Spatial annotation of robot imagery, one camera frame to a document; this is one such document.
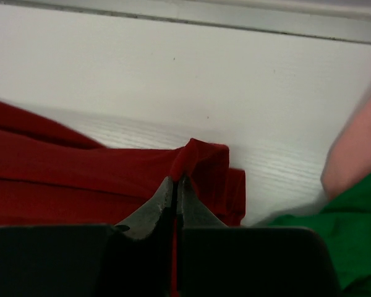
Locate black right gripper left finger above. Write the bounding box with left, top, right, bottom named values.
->
left=0, top=177, right=174, bottom=296

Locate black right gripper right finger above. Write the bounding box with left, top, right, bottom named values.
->
left=177, top=177, right=341, bottom=296

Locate red t-shirt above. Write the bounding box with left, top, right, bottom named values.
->
left=0, top=97, right=247, bottom=297

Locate green t-shirt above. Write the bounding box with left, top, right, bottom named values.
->
left=270, top=173, right=371, bottom=296

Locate pink t-shirt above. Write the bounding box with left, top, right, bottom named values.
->
left=321, top=98, right=371, bottom=200

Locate aluminium rear table rail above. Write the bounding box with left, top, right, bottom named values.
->
left=2, top=0, right=371, bottom=45

